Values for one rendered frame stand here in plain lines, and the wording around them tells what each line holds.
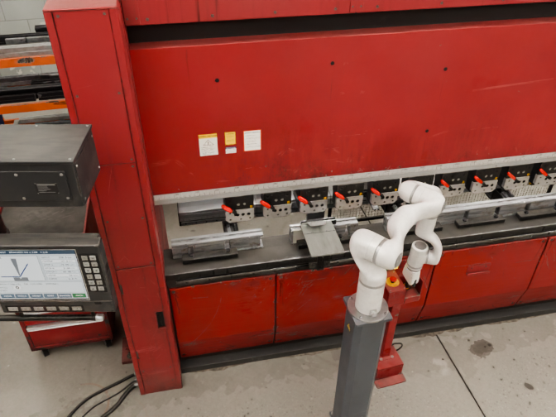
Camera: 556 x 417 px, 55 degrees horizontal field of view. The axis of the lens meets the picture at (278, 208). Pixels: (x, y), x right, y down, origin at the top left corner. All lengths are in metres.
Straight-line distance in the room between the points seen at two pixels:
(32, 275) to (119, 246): 0.54
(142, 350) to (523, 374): 2.36
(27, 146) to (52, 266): 0.46
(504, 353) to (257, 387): 1.63
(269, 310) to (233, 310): 0.21
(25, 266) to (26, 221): 1.13
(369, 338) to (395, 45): 1.35
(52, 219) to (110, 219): 0.79
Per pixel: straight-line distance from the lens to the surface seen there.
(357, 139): 2.72
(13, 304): 2.38
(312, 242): 2.87
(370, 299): 2.45
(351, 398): 2.99
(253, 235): 2.95
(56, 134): 2.03
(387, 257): 2.25
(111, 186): 2.43
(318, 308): 3.30
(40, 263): 2.17
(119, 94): 2.21
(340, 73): 2.53
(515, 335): 4.07
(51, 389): 3.72
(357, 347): 2.65
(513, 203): 3.49
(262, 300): 3.14
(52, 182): 1.94
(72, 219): 3.23
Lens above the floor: 2.90
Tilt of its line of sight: 38 degrees down
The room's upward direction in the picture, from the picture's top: 1 degrees clockwise
